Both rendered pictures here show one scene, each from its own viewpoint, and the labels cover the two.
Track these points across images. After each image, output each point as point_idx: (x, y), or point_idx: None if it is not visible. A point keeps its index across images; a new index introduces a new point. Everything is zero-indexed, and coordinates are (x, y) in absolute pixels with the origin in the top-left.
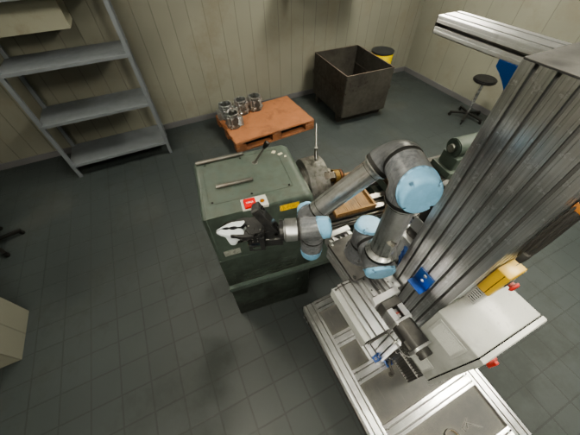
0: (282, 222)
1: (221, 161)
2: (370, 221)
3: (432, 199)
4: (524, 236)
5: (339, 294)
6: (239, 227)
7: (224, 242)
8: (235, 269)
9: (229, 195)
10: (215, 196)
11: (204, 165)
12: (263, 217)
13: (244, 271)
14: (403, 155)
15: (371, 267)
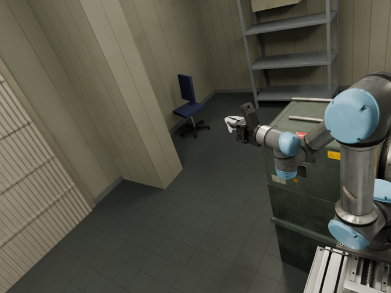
0: (260, 125)
1: (313, 102)
2: (381, 186)
3: (358, 128)
4: None
5: (320, 255)
6: (237, 120)
7: (273, 164)
8: (279, 200)
9: (292, 126)
10: (283, 123)
11: (298, 102)
12: (245, 114)
13: (287, 208)
14: (359, 81)
15: (332, 220)
